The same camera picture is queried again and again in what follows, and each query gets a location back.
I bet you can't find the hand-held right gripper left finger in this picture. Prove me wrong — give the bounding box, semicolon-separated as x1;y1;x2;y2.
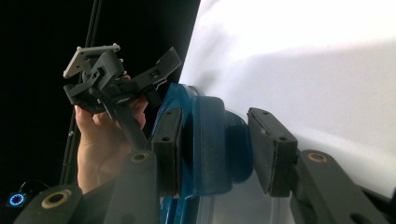
151;106;185;198

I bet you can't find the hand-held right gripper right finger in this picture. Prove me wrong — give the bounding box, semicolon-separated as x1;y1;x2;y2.
247;106;299;198

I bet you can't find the black metal stand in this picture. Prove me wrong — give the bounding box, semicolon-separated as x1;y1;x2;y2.
59;0;105;187

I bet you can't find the device with blue ring light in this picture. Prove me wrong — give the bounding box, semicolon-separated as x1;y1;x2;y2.
6;191;28;209

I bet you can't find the round blue-lidded food container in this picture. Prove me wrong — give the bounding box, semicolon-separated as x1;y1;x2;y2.
148;82;294;224

